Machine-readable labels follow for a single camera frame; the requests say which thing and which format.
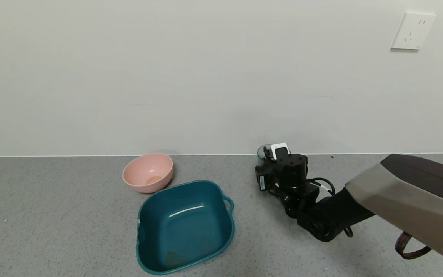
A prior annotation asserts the translucent teal ribbed mug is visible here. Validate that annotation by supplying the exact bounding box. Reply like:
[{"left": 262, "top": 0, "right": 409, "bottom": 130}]
[{"left": 257, "top": 144, "right": 275, "bottom": 167}]

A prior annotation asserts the brown strap loop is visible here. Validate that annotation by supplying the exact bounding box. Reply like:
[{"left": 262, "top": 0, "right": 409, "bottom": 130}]
[{"left": 395, "top": 232, "right": 433, "bottom": 260}]

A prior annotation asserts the white grey wrist camera box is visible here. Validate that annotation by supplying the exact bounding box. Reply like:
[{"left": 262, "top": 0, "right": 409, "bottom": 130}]
[{"left": 270, "top": 142, "right": 290, "bottom": 160}]

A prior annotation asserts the black camera cable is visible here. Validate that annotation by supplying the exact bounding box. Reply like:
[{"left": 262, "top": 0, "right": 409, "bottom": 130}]
[{"left": 307, "top": 177, "right": 336, "bottom": 197}]

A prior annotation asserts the teal plastic basin with handles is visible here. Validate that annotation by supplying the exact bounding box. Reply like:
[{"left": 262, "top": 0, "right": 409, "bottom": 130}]
[{"left": 136, "top": 180, "right": 235, "bottom": 275}]

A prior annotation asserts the white wall socket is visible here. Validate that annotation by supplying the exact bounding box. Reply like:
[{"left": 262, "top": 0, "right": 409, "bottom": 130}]
[{"left": 391, "top": 13, "right": 436, "bottom": 50}]

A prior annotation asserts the pink plastic bowl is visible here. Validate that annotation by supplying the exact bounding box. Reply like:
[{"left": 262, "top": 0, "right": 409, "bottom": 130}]
[{"left": 122, "top": 153, "right": 174, "bottom": 194}]

